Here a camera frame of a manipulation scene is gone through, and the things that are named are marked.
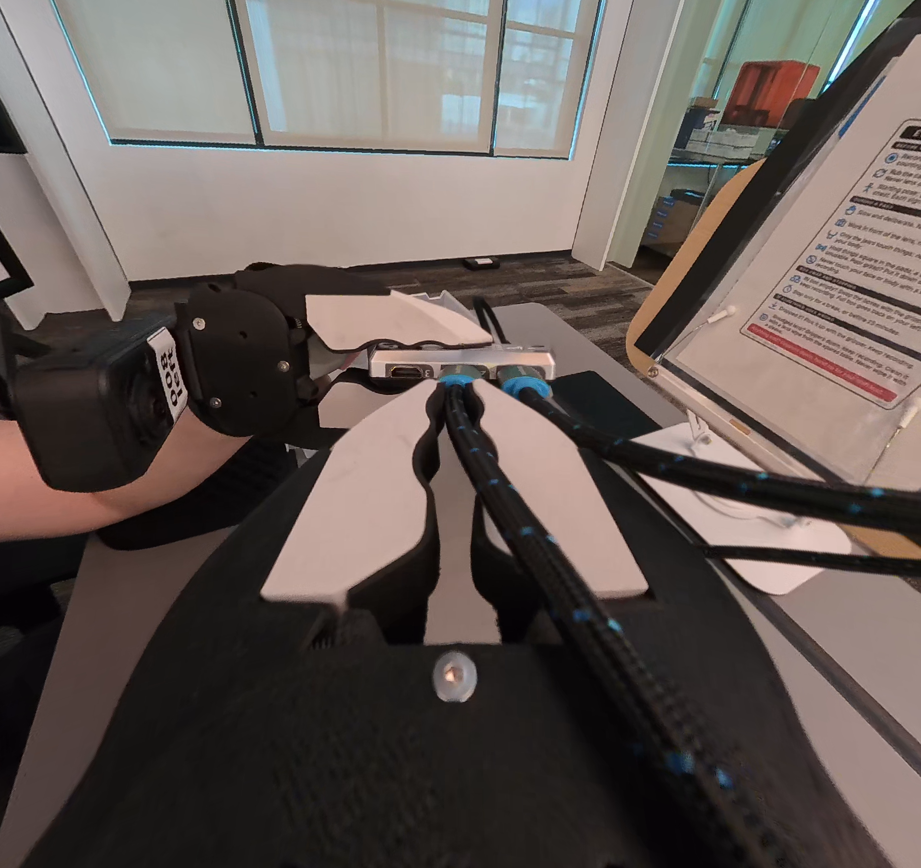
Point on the small black floor box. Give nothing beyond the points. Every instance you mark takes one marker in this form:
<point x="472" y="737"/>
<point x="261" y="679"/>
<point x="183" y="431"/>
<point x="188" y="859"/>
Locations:
<point x="480" y="263"/>

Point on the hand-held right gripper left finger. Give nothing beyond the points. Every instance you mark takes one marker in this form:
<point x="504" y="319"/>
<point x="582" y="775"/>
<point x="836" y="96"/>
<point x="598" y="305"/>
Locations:
<point x="352" y="515"/>

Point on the person's left forearm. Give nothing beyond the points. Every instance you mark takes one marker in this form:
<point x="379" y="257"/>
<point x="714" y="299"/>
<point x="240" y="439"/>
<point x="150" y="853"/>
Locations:
<point x="158" y="494"/>

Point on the shelf with boxes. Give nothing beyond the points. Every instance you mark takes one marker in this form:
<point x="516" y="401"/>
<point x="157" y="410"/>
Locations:
<point x="712" y="137"/>

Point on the silver black hdmi switch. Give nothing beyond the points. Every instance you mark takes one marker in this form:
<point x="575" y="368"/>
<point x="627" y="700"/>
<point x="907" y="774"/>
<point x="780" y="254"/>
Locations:
<point x="381" y="364"/>

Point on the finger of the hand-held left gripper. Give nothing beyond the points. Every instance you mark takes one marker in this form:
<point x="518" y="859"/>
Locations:
<point x="388" y="321"/>
<point x="352" y="404"/>

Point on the framed instruction sheet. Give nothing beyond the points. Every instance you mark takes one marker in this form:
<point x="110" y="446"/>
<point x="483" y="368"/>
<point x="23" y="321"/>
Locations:
<point x="827" y="270"/>

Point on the dark desk mat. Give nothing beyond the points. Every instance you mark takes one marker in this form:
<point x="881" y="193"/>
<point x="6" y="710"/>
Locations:
<point x="611" y="407"/>

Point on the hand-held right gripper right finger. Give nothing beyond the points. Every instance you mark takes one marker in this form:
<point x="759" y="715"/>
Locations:
<point x="575" y="508"/>

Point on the large paned window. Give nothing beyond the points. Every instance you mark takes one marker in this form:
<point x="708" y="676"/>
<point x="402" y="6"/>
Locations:
<point x="324" y="40"/>

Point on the black mesh wrist rest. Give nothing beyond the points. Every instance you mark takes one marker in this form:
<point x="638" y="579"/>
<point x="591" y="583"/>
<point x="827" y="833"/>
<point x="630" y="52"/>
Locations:
<point x="216" y="515"/>

